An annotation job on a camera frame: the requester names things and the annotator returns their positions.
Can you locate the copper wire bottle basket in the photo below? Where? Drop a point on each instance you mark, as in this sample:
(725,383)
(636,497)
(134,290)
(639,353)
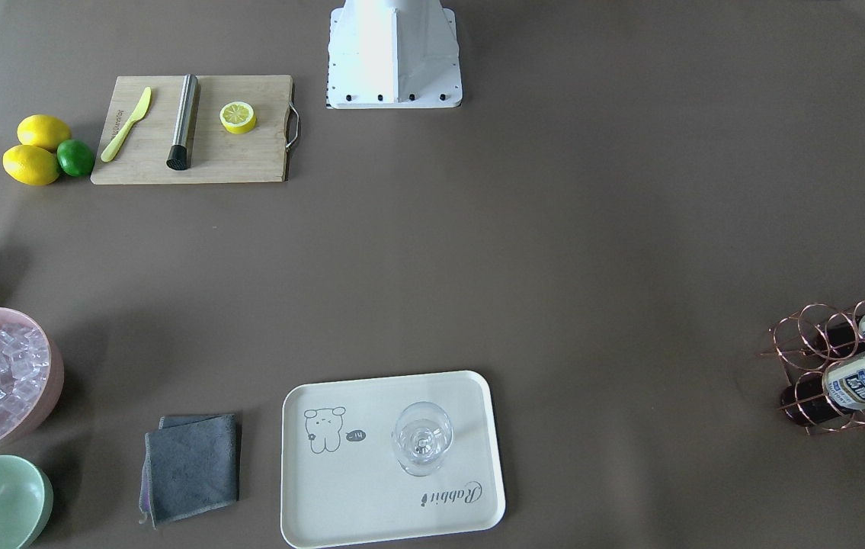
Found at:
(791,343)

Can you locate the clear wine glass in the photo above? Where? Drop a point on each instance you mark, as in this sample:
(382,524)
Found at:
(422,435)

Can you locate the cream rectangular tray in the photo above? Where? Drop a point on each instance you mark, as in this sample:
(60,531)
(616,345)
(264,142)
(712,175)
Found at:
(341,483)

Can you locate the half lemon slice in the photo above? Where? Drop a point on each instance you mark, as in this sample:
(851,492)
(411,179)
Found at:
(238,117)

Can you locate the steel muddler black tip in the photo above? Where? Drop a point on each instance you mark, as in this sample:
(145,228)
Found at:
(179,154)

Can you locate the grey folded cloth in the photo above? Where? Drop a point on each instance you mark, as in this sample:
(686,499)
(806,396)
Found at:
(190,467)

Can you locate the wooden cutting board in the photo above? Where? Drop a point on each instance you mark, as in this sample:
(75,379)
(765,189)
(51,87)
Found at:
(215,155)

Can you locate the yellow plastic knife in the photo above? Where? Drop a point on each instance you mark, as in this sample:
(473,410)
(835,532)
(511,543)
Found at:
(136,115)

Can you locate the green lime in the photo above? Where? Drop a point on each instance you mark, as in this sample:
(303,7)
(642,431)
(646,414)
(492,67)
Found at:
(75,158)

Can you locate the yellow lemon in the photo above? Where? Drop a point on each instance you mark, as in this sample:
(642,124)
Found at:
(31,165)
(44,131)

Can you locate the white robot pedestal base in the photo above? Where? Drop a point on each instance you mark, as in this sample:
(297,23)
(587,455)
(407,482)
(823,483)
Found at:
(393,55)

